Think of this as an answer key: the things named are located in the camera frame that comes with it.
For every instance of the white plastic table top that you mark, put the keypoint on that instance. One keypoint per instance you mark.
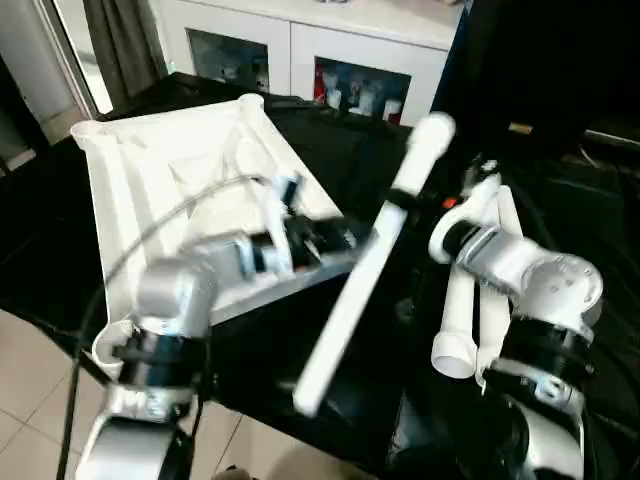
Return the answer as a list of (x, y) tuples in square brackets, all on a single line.
[(150, 170)]

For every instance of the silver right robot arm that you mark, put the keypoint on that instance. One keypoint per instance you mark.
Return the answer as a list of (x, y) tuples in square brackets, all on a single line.
[(530, 280)]

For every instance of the black work mat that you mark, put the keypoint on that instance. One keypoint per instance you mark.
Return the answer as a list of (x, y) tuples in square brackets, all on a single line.
[(330, 150)]

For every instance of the small yellow label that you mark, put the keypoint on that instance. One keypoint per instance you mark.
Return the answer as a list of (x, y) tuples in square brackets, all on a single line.
[(520, 128)]

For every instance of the white glass-door cabinet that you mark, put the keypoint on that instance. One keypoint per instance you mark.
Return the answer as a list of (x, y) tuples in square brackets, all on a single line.
[(300, 40)]

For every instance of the grey curtain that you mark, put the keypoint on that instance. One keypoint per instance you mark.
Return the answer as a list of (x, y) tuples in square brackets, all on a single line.
[(120, 45)]

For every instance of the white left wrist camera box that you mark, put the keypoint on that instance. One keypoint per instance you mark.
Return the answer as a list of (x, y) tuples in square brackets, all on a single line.
[(285, 190)]

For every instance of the silver metal rail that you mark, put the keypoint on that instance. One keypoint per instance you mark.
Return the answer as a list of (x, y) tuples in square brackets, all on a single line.
[(615, 138)]

